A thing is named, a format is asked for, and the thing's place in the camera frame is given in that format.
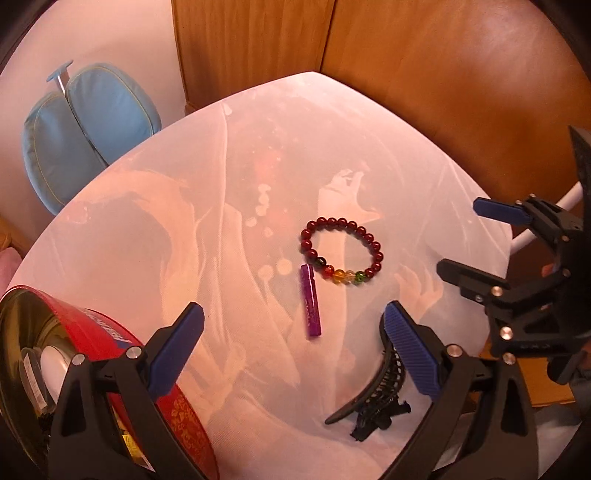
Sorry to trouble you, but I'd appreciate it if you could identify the white round case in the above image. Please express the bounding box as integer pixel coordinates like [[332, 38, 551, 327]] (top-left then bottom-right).
[[39, 346, 74, 393]]

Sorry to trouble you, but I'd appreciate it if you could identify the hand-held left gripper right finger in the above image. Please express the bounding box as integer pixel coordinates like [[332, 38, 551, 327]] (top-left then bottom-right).
[[383, 300, 541, 480]]

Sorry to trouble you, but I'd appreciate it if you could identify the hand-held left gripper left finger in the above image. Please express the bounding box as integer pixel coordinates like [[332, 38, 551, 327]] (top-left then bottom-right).
[[48, 302, 208, 480]]

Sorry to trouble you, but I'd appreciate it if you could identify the wooden wardrobe door with handle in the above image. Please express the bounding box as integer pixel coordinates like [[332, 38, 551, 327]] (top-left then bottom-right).
[[318, 0, 591, 222]]

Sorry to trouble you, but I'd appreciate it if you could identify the small silver labelled tin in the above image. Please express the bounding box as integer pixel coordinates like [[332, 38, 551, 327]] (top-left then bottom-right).
[[19, 346, 51, 411]]

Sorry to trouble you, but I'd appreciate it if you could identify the black claw hair clip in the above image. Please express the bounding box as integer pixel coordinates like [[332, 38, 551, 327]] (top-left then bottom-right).
[[324, 318, 411, 443]]

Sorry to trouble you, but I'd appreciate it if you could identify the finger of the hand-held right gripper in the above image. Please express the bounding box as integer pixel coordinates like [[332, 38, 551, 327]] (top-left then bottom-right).
[[436, 258, 570, 320], [473, 196, 585, 268]]

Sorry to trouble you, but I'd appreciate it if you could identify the dark red bead bracelet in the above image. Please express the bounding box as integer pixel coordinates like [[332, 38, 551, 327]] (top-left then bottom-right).
[[300, 217, 385, 286]]

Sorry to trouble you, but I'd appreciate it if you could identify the round red gold tin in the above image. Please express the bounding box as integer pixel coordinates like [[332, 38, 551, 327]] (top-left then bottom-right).
[[0, 285, 220, 480]]

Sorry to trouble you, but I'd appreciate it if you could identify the purple tube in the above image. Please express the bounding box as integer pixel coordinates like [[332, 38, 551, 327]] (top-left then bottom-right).
[[299, 264, 322, 341]]

